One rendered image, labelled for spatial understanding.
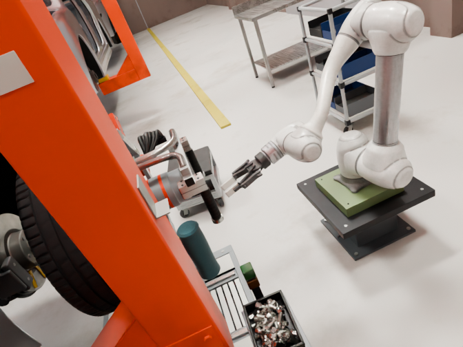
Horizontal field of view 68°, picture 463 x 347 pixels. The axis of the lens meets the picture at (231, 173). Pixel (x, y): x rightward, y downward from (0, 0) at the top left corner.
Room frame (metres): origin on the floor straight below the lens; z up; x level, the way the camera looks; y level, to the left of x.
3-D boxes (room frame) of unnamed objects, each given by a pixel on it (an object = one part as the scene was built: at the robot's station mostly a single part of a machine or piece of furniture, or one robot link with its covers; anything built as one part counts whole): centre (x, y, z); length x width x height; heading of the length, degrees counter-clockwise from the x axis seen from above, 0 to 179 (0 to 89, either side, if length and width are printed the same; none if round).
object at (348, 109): (2.59, -1.17, 0.50); 0.54 x 0.42 x 1.00; 4
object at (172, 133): (1.25, 0.24, 1.03); 0.19 x 0.18 x 0.11; 94
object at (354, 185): (1.41, -0.60, 0.38); 0.22 x 0.18 x 0.06; 10
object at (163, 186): (1.15, 0.28, 0.85); 0.21 x 0.14 x 0.14; 94
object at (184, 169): (1.05, 0.23, 1.03); 0.19 x 0.18 x 0.11; 94
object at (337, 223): (1.39, -0.60, 0.15); 0.50 x 0.50 x 0.30; 5
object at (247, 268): (0.81, 0.07, 0.64); 0.04 x 0.04 x 0.04; 4
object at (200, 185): (0.99, 0.14, 0.93); 0.09 x 0.05 x 0.05; 94
